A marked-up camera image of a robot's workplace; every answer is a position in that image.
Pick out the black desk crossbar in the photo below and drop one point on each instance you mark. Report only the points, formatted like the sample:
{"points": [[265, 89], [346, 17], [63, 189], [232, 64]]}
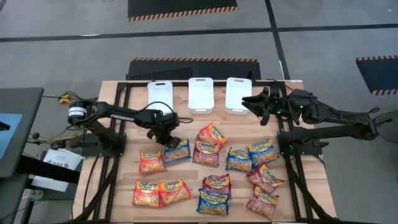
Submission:
{"points": [[46, 169]]}

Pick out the orange chicken ramen noodle pack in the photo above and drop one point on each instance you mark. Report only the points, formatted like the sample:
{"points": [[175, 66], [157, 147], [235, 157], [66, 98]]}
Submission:
{"points": [[213, 133], [151, 163], [146, 194], [174, 192]]}

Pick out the black aluminium table frame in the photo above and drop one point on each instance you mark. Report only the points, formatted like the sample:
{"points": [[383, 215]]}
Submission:
{"points": [[122, 87]]}

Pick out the black textured rubber mat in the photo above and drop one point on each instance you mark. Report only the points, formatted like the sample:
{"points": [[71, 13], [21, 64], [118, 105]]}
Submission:
{"points": [[164, 74]]}

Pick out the dark grey cabinet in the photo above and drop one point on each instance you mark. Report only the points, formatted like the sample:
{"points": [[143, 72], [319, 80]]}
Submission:
{"points": [[12, 199]]}

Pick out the black mat with striped edge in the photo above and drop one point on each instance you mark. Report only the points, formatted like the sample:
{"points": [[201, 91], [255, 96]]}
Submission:
{"points": [[379, 74], [183, 6], [217, 68]]}

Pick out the clear plastic bottle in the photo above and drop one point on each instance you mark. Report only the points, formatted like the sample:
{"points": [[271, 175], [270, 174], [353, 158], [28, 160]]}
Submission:
{"points": [[32, 194]]}

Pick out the white printed papers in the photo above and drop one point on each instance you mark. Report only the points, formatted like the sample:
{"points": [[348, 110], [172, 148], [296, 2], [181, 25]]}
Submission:
{"points": [[62, 158]]}

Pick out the white plastic bin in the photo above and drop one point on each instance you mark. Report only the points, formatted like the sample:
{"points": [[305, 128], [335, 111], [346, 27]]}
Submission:
{"points": [[160, 93], [201, 95], [238, 95]]}

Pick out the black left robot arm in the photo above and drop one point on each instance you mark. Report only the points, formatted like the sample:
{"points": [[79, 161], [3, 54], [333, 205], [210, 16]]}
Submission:
{"points": [[124, 115]]}

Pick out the blue soy sauce ramen pack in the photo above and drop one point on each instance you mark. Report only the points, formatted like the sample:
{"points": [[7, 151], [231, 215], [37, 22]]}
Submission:
{"points": [[262, 152], [238, 160], [178, 154], [213, 203]]}

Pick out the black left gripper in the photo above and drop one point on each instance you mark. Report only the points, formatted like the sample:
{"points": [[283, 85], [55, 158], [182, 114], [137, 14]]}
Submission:
{"points": [[163, 133]]}

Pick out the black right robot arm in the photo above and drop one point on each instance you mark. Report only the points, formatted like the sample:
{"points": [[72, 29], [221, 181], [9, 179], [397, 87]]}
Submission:
{"points": [[335, 116]]}

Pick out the dark grey desk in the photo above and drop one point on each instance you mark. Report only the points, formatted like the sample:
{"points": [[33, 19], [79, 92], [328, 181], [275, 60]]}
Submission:
{"points": [[25, 102]]}

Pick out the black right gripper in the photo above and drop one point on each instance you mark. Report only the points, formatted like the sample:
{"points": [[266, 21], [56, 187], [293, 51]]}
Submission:
{"points": [[278, 104]]}

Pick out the yellow power plug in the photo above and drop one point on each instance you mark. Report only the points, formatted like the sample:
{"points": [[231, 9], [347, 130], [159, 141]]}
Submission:
{"points": [[64, 99]]}

